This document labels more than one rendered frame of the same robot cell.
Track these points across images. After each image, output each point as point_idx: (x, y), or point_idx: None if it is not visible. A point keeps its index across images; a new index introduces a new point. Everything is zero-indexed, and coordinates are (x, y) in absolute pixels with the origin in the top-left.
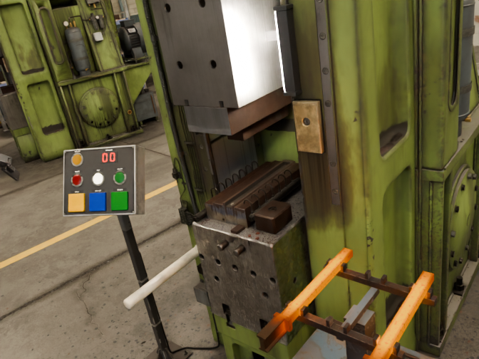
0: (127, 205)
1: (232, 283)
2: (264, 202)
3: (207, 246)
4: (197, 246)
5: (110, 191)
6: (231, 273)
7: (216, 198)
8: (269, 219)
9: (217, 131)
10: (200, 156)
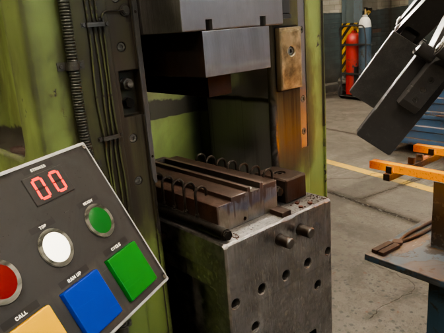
0: (151, 268)
1: (279, 308)
2: None
3: (248, 273)
4: (230, 287)
5: (100, 263)
6: (279, 292)
7: (209, 200)
8: (302, 175)
9: (252, 65)
10: (130, 158)
